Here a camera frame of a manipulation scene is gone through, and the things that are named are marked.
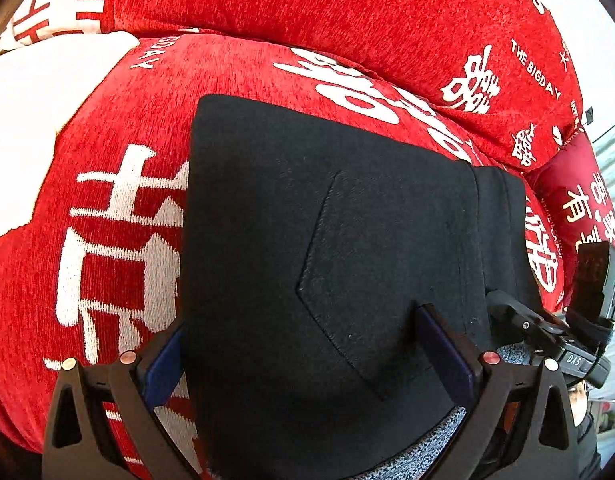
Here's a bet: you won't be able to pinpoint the black pants with patterned waistband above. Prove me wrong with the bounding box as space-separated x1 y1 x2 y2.
181 96 541 479

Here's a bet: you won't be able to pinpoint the dark red embroidered pillow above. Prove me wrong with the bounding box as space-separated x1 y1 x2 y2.
526 129 615 256

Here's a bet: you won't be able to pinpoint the red blanket with white characters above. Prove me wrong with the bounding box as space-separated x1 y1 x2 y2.
0 32 565 479

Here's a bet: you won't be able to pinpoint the red pillow with white characters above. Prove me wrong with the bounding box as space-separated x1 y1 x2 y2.
0 0 586 174

